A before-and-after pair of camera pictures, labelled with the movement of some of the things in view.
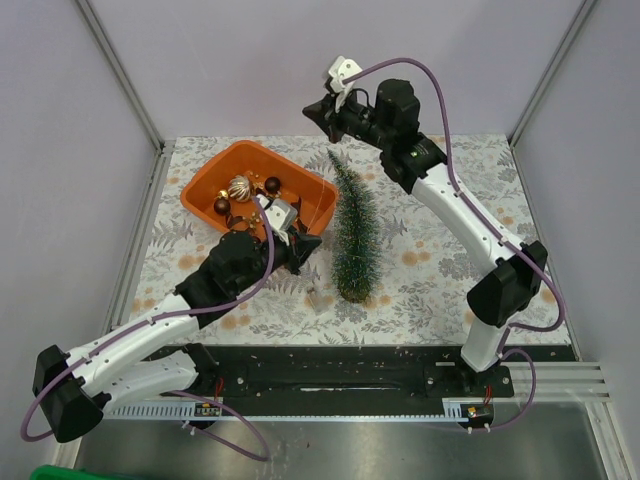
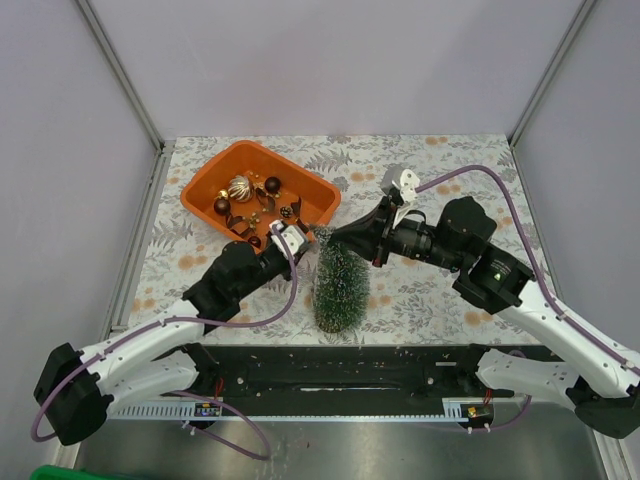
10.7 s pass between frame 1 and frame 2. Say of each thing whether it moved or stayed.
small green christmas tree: moved
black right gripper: moved
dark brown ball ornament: stayed
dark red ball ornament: stayed
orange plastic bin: stayed
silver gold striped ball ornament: stayed
